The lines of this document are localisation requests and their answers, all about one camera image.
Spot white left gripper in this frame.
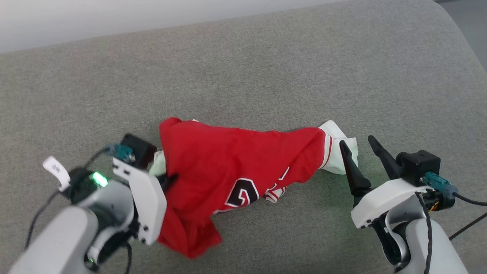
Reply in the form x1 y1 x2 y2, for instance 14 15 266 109
113 158 179 245

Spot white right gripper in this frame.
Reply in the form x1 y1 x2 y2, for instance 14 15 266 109
339 135 431 229

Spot red and white basketball jersey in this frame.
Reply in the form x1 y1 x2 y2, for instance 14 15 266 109
149 117 359 260

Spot right camera cable teal plug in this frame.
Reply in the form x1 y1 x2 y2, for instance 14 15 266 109
420 171 487 207

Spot thin black cable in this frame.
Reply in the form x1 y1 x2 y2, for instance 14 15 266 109
449 212 487 241
124 242 133 274

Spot braided black cable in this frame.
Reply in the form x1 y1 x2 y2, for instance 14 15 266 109
415 191 434 274

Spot white cable label tag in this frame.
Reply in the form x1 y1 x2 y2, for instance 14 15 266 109
43 156 71 192

